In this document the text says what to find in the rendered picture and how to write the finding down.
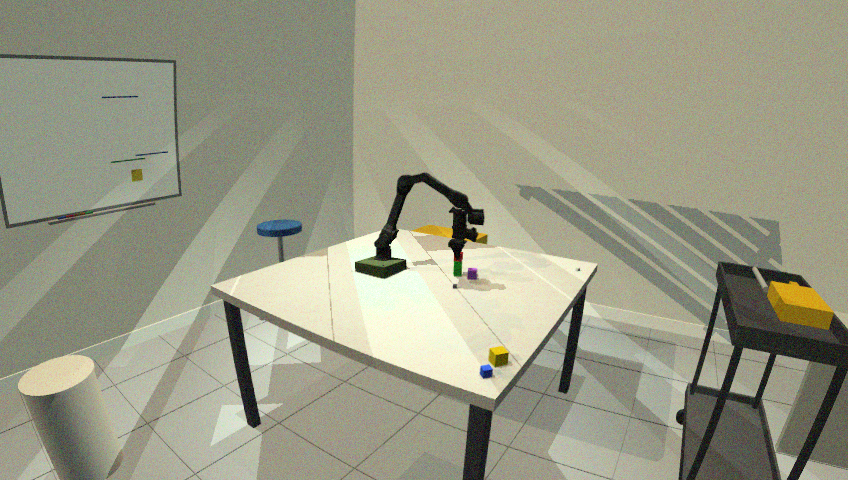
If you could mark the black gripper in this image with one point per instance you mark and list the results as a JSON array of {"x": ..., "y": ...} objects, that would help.
[{"x": 457, "y": 244}]

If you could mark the small blue block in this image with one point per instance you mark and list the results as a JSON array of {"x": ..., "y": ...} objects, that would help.
[{"x": 486, "y": 371}]

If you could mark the yellow block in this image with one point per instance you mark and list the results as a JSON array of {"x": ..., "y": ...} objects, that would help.
[{"x": 498, "y": 356}]

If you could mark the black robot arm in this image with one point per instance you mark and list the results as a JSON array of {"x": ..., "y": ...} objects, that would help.
[{"x": 457, "y": 198}]

